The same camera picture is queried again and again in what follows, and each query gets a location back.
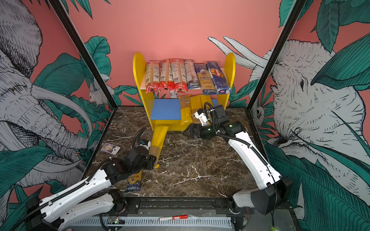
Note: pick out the red white marker pen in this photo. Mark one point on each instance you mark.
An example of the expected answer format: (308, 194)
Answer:
(162, 219)

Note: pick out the black corner post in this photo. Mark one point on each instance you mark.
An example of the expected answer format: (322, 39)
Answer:
(75, 37)
(286, 31)

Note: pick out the blue Barilla spaghetti pack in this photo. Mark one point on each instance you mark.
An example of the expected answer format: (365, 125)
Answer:
(220, 82)

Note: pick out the left black corner post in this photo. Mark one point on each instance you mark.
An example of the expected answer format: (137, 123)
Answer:
(75, 37)

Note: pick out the yellow pasta pack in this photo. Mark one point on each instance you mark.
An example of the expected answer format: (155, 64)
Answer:
(157, 142)
(205, 99)
(185, 110)
(196, 104)

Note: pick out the perforated metal rail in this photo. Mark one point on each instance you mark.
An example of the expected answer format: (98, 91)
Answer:
(218, 222)

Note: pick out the small green circuit board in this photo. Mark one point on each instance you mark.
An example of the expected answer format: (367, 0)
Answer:
(116, 221)

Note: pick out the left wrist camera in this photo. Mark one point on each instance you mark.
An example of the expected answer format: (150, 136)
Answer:
(145, 143)

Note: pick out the clear blue-end spaghetti pack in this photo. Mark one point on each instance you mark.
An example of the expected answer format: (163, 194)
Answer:
(192, 78)

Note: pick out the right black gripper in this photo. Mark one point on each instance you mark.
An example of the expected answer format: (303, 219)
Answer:
(194, 128)

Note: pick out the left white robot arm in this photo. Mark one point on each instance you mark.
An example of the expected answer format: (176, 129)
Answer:
(56, 212)

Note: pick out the red spaghetti pack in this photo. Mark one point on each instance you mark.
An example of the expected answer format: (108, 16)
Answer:
(166, 78)
(179, 75)
(152, 76)

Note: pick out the small printed card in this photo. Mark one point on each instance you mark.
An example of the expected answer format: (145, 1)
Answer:
(110, 148)

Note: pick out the black front frame beam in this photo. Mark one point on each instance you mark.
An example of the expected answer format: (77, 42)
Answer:
(222, 205)

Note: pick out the brown blue-end spaghetti pack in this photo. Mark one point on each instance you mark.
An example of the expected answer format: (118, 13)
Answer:
(134, 182)

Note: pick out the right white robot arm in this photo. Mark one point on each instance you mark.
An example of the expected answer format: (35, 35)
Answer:
(272, 188)

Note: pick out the dark-blue-top Arbella spaghetti pack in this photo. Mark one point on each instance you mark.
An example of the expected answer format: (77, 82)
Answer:
(205, 79)

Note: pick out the right black corner post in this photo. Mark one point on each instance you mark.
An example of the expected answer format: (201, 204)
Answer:
(286, 31)

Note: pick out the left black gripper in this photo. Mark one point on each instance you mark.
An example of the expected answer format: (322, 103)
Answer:
(151, 162)

